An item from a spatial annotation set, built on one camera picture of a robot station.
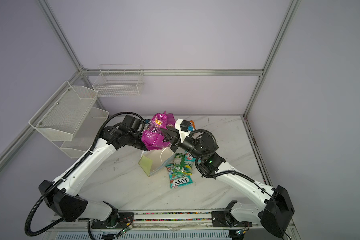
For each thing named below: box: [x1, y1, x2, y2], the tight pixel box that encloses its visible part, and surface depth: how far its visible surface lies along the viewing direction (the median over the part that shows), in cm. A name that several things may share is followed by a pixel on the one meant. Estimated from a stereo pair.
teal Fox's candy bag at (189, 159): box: [183, 150, 197, 173], surface depth 92 cm
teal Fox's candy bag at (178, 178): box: [165, 163, 194, 189], surface depth 88 cm
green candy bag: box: [173, 152, 186, 171], surface depth 90 cm
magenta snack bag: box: [141, 110, 176, 151], surface depth 60 cm
